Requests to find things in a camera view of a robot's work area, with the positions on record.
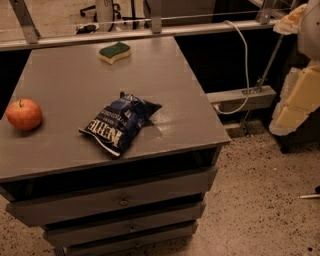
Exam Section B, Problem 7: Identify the white cable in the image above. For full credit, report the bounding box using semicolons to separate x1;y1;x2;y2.
212;20;251;116

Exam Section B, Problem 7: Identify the middle grey drawer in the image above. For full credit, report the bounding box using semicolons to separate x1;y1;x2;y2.
44;201;205;247

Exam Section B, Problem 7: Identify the top grey drawer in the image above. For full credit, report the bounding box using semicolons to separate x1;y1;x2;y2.
6;167;216;226

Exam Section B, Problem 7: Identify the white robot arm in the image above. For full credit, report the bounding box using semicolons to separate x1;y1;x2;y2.
298;0;320;61

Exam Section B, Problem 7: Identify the grey drawer cabinet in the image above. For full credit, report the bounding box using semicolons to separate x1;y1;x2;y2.
0;38;229;256

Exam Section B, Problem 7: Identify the grey metal railing frame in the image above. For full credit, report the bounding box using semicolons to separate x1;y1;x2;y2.
0;0;287;52

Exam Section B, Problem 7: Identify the blue chip bag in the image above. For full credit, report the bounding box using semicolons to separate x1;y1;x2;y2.
80;92;162;157

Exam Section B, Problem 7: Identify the grey drawer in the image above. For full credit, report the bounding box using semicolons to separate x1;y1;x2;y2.
6;167;216;226
66;221;198;256
44;201;205;247

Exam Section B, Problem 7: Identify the yellow foam padding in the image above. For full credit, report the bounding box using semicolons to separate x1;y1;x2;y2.
269;61;320;136

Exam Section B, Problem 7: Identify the red apple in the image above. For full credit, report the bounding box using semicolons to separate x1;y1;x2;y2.
5;99;42;131

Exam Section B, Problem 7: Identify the black office chair base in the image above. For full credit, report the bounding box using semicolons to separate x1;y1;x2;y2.
80;0;121;21

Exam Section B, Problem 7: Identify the bottom grey drawer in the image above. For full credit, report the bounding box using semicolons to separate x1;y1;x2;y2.
66;221;198;256

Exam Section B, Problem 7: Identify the green yellow sponge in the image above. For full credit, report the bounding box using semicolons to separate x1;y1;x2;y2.
99;42;131;65

